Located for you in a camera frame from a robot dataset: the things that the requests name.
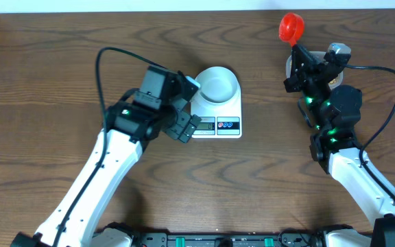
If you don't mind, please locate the red plastic measuring scoop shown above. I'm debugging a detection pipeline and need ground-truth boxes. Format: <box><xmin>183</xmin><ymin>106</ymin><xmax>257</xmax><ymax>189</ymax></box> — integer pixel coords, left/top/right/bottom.
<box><xmin>278</xmin><ymin>12</ymin><xmax>304</xmax><ymax>47</ymax></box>

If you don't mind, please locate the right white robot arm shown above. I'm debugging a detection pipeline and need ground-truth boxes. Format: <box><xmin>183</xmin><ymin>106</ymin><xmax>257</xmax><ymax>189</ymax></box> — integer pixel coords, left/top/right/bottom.
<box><xmin>284</xmin><ymin>43</ymin><xmax>395</xmax><ymax>246</ymax></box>

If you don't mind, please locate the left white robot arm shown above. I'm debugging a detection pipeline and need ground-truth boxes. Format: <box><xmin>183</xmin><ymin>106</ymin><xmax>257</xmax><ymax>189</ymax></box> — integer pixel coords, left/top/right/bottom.
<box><xmin>11</xmin><ymin>65</ymin><xmax>201</xmax><ymax>247</ymax></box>

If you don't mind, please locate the white digital kitchen scale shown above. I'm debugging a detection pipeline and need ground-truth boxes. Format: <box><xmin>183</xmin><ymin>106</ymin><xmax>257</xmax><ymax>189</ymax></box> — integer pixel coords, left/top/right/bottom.
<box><xmin>191</xmin><ymin>87</ymin><xmax>242</xmax><ymax>139</ymax></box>

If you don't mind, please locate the pale blue round bowl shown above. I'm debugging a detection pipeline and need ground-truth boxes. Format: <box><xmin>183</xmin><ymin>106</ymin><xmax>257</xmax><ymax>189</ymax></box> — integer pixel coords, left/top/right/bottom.
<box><xmin>195</xmin><ymin>67</ymin><xmax>240</xmax><ymax>104</ymax></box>

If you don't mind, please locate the clear plastic food container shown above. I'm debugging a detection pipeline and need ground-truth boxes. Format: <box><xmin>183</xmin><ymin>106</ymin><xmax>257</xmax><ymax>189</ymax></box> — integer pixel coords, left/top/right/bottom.
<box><xmin>285</xmin><ymin>51</ymin><xmax>344</xmax><ymax>90</ymax></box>

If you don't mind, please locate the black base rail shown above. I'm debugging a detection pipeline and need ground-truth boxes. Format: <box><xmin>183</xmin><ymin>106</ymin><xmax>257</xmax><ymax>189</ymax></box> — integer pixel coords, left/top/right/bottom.
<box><xmin>91</xmin><ymin>232</ymin><xmax>373</xmax><ymax>247</ymax></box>

